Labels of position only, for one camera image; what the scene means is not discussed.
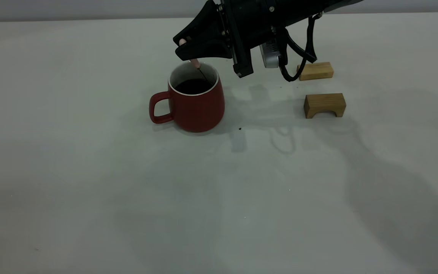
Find arched wooden block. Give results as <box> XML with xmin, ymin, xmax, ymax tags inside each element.
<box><xmin>303</xmin><ymin>93</ymin><xmax>346</xmax><ymax>119</ymax></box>

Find red ceramic mug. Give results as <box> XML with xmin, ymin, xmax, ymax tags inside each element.
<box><xmin>149</xmin><ymin>62</ymin><xmax>225</xmax><ymax>133</ymax></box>

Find flat wooden block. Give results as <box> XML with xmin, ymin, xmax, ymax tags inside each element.
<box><xmin>297</xmin><ymin>62</ymin><xmax>334</xmax><ymax>81</ymax></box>

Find black camera cable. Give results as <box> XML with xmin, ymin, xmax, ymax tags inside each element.
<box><xmin>279</xmin><ymin>13</ymin><xmax>318</xmax><ymax>83</ymax></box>

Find pink handled metal spoon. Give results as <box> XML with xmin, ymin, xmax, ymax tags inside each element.
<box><xmin>179</xmin><ymin>38</ymin><xmax>212</xmax><ymax>83</ymax></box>

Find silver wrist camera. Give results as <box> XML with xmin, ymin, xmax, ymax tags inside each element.
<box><xmin>260</xmin><ymin>40</ymin><xmax>282</xmax><ymax>69</ymax></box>

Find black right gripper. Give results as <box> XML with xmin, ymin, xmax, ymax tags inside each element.
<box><xmin>173</xmin><ymin>0</ymin><xmax>319</xmax><ymax>79</ymax></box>

